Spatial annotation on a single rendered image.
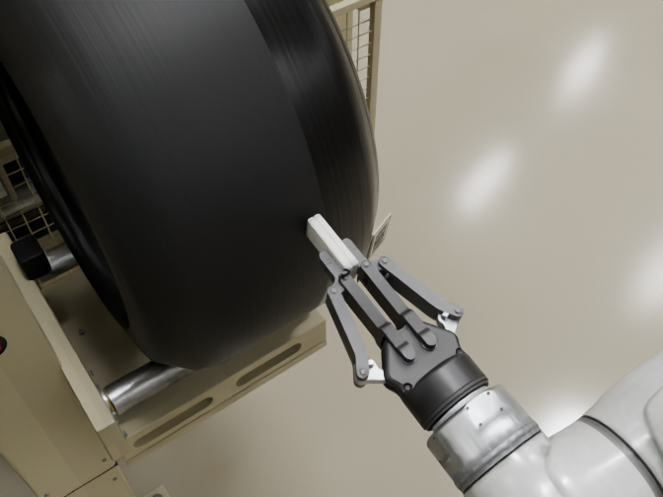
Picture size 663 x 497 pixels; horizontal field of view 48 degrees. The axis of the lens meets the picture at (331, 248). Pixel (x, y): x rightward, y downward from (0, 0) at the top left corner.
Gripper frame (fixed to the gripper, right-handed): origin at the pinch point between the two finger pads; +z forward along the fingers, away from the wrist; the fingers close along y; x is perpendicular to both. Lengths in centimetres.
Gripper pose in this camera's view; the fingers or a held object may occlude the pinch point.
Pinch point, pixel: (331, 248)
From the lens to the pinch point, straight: 75.5
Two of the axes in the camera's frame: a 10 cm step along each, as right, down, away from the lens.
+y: -8.1, 4.5, -3.7
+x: -0.9, 5.2, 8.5
